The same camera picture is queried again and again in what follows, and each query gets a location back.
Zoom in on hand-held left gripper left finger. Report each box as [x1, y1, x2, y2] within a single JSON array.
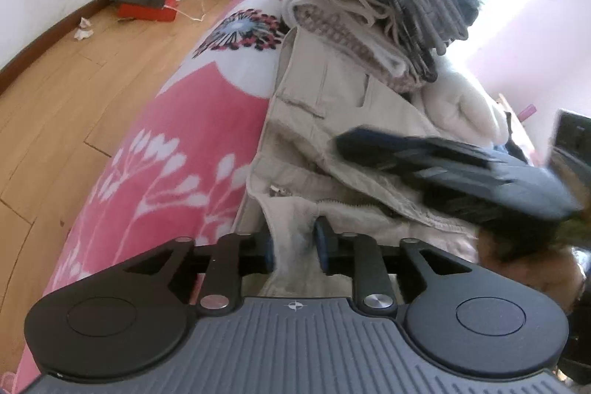
[[124, 232, 278, 316]]

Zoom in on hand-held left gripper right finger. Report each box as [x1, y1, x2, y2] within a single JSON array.
[[314, 216, 472, 312]]

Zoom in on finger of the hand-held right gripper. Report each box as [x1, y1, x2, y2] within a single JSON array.
[[335, 127, 462, 173]]

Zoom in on beige pants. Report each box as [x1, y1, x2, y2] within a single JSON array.
[[247, 27, 490, 298]]

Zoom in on person's right hand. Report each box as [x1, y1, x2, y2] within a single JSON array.
[[478, 232, 586, 312]]

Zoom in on folded cream fleece blanket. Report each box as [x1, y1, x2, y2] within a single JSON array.
[[411, 66, 513, 155]]

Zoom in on pink floral blanket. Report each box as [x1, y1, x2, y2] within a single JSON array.
[[14, 0, 308, 394]]

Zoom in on red box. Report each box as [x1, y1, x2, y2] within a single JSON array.
[[116, 0, 178, 23]]

